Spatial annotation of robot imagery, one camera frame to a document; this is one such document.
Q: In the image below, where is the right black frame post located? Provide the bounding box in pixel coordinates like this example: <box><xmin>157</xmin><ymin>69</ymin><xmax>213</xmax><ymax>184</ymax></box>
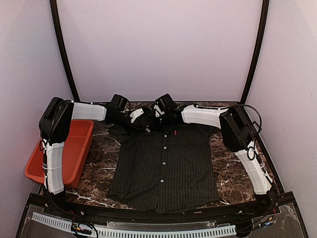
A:
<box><xmin>239</xmin><ymin>0</ymin><xmax>270</xmax><ymax>104</ymax></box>

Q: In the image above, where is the black frame post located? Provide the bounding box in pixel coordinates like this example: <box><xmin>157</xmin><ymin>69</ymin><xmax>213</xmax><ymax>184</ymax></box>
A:
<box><xmin>50</xmin><ymin>0</ymin><xmax>80</xmax><ymax>101</ymax></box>
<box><xmin>239</xmin><ymin>0</ymin><xmax>270</xmax><ymax>104</ymax></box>

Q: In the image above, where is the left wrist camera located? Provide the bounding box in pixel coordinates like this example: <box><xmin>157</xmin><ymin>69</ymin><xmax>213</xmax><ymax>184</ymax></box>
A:
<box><xmin>110</xmin><ymin>94</ymin><xmax>128</xmax><ymax>111</ymax></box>

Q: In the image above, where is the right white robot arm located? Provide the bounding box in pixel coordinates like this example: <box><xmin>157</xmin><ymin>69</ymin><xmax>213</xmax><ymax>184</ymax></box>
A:
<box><xmin>153</xmin><ymin>102</ymin><xmax>278</xmax><ymax>215</ymax></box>

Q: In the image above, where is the black pinstriped shirt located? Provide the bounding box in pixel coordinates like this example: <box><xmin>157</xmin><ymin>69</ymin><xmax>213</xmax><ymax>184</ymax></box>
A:
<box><xmin>107</xmin><ymin>123</ymin><xmax>219</xmax><ymax>214</ymax></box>

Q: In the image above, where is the left black frame post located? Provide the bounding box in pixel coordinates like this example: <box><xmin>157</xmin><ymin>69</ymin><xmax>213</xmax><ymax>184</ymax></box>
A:
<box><xmin>50</xmin><ymin>0</ymin><xmax>80</xmax><ymax>101</ymax></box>

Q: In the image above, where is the black front rail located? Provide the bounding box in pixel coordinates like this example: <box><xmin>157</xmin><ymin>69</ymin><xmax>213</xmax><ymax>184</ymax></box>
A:
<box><xmin>27</xmin><ymin>192</ymin><xmax>295</xmax><ymax>227</ymax></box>

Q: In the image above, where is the orange plastic bin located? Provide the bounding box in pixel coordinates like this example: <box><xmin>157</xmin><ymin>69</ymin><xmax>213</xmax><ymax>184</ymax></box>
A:
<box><xmin>25</xmin><ymin>120</ymin><xmax>94</xmax><ymax>188</ymax></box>

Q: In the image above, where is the white slotted cable duct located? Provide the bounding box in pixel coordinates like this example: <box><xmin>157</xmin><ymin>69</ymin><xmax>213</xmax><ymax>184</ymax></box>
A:
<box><xmin>31</xmin><ymin>212</ymin><xmax>237</xmax><ymax>238</ymax></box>

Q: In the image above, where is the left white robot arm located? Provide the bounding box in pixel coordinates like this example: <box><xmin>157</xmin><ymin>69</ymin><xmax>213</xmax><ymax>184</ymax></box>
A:
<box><xmin>39</xmin><ymin>95</ymin><xmax>144</xmax><ymax>195</ymax></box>

